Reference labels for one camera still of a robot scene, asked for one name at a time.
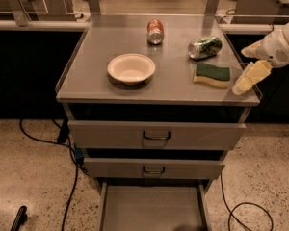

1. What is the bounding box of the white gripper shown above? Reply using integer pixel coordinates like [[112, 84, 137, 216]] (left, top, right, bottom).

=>
[[232, 30, 289, 95]]

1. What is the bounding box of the green and yellow sponge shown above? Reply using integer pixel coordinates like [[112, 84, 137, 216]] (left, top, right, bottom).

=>
[[193, 63, 230, 88]]

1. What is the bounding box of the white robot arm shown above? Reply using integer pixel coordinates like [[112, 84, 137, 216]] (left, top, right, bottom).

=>
[[232, 22, 289, 95]]

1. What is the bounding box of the grey metal drawer cabinet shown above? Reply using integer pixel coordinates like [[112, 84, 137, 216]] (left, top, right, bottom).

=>
[[57, 15, 260, 186]]

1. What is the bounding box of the top grey drawer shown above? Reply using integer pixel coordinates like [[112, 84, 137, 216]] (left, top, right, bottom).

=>
[[68, 120, 246, 150]]

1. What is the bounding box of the middle grey drawer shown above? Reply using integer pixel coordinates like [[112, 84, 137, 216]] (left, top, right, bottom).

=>
[[84, 158, 224, 179]]

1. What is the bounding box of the bottom grey open drawer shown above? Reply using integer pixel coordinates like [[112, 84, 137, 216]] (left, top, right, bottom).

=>
[[95, 183, 212, 231]]

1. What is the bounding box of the green soda can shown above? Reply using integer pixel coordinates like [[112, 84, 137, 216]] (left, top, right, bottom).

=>
[[188, 37, 223, 60]]

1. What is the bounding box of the orange soda can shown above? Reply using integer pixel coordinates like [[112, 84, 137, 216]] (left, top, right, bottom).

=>
[[147, 19, 164, 45]]

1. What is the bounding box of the white paper bowl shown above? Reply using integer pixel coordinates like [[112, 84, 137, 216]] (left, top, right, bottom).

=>
[[107, 54, 155, 85]]

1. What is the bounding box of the black bar on floor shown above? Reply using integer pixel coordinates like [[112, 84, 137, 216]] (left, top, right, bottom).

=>
[[10, 205, 27, 231]]

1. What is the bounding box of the black cable right floor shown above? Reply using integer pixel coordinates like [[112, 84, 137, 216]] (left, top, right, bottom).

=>
[[219, 172, 275, 231]]

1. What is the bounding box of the black cable floor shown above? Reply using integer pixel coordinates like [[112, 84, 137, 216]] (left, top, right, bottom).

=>
[[18, 118, 88, 231], [219, 172, 275, 231]]

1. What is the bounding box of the black cable left floor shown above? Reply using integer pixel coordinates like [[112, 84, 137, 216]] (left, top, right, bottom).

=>
[[18, 118, 88, 231]]

